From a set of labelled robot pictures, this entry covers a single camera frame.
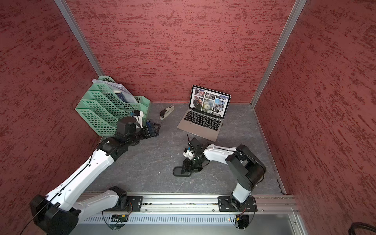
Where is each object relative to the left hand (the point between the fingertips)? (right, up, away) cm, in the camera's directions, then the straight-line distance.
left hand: (153, 130), depth 76 cm
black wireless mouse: (+12, -26, +8) cm, 30 cm away
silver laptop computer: (+32, +13, +34) cm, 49 cm away
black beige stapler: (-1, +10, +33) cm, 35 cm away
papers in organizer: (-28, +23, +26) cm, 45 cm away
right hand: (+17, -27, +6) cm, 32 cm away
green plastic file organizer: (-37, +12, +15) cm, 42 cm away
